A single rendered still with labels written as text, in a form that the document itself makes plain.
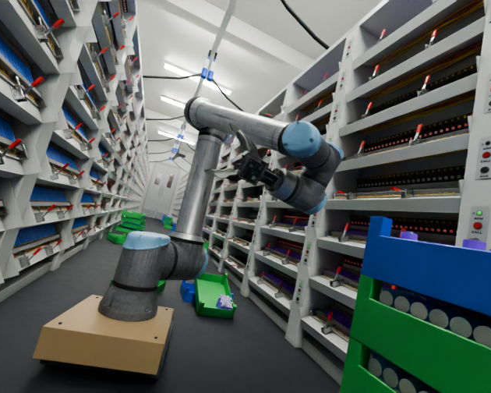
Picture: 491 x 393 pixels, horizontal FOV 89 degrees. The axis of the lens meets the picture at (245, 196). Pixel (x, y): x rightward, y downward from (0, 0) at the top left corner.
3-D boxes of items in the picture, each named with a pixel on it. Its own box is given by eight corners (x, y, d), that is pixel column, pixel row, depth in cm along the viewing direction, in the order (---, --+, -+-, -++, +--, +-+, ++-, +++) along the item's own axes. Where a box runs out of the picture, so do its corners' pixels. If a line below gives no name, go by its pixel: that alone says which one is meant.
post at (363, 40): (294, 347, 119) (360, 20, 140) (284, 338, 128) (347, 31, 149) (327, 349, 126) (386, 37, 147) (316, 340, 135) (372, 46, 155)
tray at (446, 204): (463, 213, 71) (459, 179, 71) (324, 209, 128) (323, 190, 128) (503, 204, 78) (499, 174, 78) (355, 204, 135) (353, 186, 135)
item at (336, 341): (433, 436, 64) (428, 383, 64) (301, 327, 121) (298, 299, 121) (480, 404, 71) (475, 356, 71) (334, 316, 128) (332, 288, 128)
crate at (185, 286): (183, 302, 144) (186, 288, 145) (179, 290, 163) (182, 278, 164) (231, 307, 154) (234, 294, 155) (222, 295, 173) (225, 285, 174)
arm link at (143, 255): (104, 275, 87) (119, 225, 89) (148, 275, 100) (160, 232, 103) (126, 288, 77) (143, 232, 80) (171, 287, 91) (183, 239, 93)
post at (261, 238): (244, 296, 185) (293, 79, 205) (239, 292, 194) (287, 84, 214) (267, 299, 191) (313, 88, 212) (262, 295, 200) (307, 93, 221)
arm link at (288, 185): (290, 171, 79) (273, 196, 81) (277, 164, 78) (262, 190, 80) (301, 178, 71) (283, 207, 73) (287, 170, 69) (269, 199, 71)
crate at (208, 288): (232, 318, 137) (237, 306, 135) (196, 315, 130) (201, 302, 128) (223, 283, 164) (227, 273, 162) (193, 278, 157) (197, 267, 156)
